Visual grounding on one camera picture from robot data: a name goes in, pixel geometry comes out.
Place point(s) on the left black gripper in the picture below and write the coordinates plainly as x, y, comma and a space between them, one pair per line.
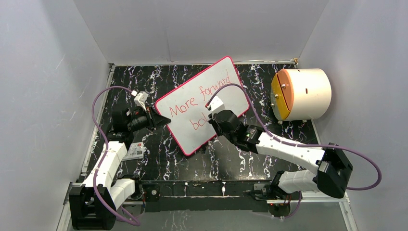
154, 120

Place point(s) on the pink-framed whiteboard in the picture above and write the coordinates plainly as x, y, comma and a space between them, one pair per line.
185, 105

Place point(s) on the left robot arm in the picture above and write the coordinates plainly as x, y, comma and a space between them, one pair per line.
94, 204

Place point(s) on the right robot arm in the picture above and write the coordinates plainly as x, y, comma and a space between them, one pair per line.
325, 170

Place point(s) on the whiteboard metal stand leg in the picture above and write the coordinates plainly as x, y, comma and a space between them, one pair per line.
201, 150

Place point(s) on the white printed label card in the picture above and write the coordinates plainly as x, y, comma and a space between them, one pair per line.
135, 151

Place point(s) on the white cylindrical drum device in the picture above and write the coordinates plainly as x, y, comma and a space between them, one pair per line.
300, 94

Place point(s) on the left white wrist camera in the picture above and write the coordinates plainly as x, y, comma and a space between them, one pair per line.
140, 98

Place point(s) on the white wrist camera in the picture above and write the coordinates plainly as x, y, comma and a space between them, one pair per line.
140, 98
215, 106

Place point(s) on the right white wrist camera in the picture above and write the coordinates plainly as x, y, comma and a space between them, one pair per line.
215, 106

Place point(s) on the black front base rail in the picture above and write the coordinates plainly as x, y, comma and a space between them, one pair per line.
213, 195

